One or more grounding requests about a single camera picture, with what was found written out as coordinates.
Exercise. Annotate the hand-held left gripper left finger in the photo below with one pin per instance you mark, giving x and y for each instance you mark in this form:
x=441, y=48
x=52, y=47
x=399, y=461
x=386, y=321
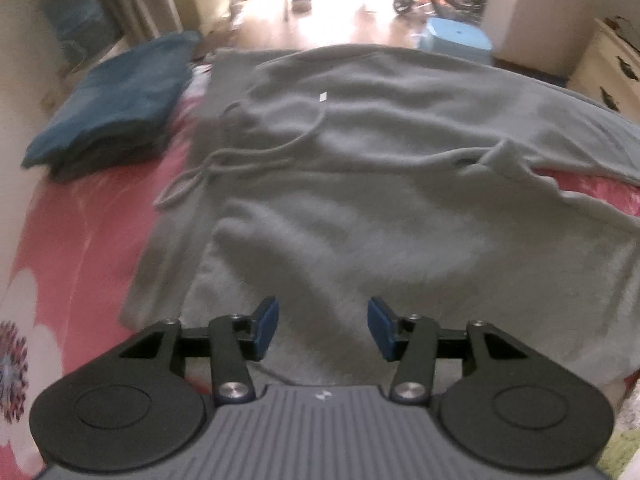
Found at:
x=265, y=327

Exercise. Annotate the metal bowl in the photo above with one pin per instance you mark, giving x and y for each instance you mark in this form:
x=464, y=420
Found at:
x=301, y=5

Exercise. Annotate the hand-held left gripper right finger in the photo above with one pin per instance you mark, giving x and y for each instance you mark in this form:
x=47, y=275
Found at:
x=382, y=327

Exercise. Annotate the cream nightstand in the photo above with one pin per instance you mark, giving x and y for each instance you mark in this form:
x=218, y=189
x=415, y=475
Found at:
x=610, y=70

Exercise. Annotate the folded dark blue clothes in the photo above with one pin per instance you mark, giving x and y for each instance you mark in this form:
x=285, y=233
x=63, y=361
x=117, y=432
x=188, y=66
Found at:
x=115, y=95

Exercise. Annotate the pink floral blanket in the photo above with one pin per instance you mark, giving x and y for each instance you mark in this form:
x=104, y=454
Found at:
x=85, y=240

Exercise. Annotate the light blue plastic stool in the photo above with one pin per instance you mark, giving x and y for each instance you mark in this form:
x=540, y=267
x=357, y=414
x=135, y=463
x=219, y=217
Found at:
x=457, y=35

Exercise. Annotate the bluish panel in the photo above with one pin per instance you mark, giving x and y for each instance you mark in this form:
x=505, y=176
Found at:
x=80, y=15

